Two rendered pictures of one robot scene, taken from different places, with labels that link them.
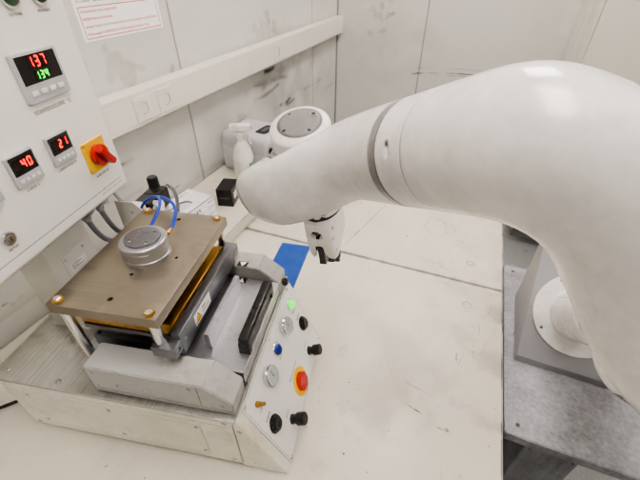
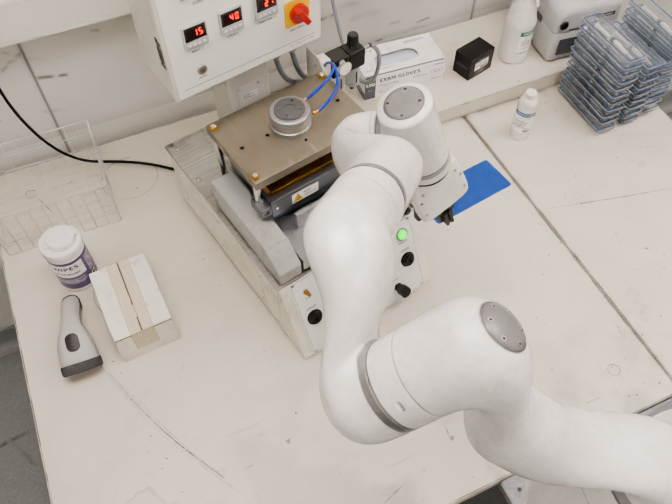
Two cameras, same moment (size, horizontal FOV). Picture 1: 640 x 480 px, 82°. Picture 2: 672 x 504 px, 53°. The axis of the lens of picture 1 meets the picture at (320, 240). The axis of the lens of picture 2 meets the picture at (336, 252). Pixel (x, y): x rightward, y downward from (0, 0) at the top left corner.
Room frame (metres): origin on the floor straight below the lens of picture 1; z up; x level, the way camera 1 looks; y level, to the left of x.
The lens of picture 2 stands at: (-0.11, -0.41, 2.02)
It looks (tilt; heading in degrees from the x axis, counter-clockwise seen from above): 55 degrees down; 44
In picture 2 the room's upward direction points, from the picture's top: straight up
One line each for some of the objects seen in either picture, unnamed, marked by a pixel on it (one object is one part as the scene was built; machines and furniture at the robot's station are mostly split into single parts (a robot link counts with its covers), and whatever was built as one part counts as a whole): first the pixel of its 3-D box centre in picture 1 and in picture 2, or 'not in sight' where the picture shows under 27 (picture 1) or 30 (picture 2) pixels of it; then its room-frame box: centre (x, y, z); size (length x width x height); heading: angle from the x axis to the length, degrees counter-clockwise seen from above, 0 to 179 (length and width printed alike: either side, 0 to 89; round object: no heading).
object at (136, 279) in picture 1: (142, 256); (291, 119); (0.52, 0.33, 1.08); 0.31 x 0.24 x 0.13; 170
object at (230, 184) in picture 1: (228, 191); (473, 58); (1.19, 0.34, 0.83); 0.09 x 0.06 x 0.07; 173
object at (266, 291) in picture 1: (257, 314); not in sight; (0.46, 0.12, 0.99); 0.15 x 0.02 x 0.04; 170
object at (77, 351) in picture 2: not in sight; (72, 331); (-0.02, 0.44, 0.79); 0.20 x 0.08 x 0.08; 68
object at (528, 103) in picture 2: not in sight; (525, 113); (1.12, 0.12, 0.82); 0.05 x 0.05 x 0.14
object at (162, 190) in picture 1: (156, 210); (344, 67); (0.74, 0.39, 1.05); 0.15 x 0.05 x 0.15; 170
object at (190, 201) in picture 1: (179, 216); (396, 65); (1.03, 0.47, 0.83); 0.23 x 0.12 x 0.07; 154
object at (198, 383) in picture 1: (166, 377); (255, 226); (0.35, 0.26, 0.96); 0.25 x 0.05 x 0.07; 80
